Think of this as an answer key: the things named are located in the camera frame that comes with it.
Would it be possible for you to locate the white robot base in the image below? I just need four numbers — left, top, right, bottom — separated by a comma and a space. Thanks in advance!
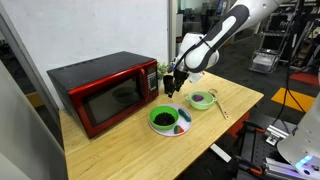
277, 93, 320, 180

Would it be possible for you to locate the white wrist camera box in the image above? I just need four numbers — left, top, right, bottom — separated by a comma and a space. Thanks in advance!
188, 72, 204, 83

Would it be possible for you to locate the purple toy vegetable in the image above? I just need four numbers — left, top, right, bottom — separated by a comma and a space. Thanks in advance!
192, 94, 204, 102

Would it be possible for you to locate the white block on floor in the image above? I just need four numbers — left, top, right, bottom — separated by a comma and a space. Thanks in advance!
210, 144, 231, 163

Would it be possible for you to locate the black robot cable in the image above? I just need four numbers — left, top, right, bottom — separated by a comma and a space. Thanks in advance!
271, 0, 313, 126

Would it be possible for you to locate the white round plate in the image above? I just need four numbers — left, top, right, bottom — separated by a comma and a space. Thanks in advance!
149, 104, 192, 136

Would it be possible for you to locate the dark green toy zucchini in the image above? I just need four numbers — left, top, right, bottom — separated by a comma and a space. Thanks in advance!
178, 109, 191, 122

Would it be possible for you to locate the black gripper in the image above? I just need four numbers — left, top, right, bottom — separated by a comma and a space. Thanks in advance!
168, 70, 189, 98

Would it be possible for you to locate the bright green bowl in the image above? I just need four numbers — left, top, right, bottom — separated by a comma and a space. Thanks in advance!
149, 105, 179, 130

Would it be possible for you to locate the black cup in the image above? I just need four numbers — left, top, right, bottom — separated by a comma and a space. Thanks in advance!
163, 75, 173, 94

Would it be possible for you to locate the small green plant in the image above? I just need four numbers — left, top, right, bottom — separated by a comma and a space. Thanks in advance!
157, 62, 170, 80

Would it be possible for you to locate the mint green bowl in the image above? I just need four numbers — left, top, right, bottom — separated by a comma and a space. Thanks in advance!
186, 91, 217, 110

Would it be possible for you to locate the wooden spoon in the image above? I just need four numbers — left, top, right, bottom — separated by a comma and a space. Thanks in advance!
208, 89, 230, 120

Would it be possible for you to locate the red black microwave oven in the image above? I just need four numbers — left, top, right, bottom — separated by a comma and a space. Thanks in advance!
48, 51, 159, 138

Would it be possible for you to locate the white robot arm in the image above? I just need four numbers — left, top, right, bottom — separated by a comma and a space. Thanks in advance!
167, 0, 286, 97

